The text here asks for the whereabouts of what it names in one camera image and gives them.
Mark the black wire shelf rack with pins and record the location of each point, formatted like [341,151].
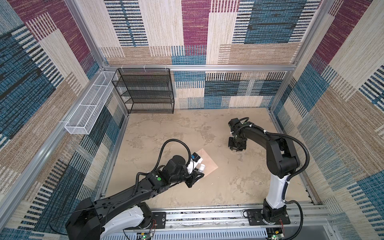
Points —
[145,90]

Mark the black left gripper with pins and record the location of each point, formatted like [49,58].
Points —
[192,179]

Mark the white glue stick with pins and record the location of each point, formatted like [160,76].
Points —
[201,168]

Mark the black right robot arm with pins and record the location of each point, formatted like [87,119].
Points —
[281,158]

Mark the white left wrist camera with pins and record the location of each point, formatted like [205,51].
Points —
[195,160]

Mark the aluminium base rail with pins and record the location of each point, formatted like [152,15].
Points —
[231,223]

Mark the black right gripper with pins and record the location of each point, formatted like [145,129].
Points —
[232,146]

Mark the white wire mesh basket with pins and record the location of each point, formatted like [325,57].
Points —
[87,112]

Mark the pink envelope with flap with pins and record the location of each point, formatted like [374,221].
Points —
[208,162]

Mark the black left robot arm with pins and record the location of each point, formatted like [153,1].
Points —
[128,209]

